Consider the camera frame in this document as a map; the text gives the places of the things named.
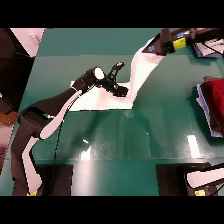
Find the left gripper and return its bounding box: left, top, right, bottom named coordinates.
left=100, top=76, right=130, bottom=98

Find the white T-shirt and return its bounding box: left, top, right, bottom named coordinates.
left=68, top=36, right=167, bottom=112

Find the pale folded garment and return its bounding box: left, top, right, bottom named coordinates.
left=195, top=83, right=224, bottom=139

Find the red garment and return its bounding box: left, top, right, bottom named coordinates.
left=202, top=79, right=224, bottom=135

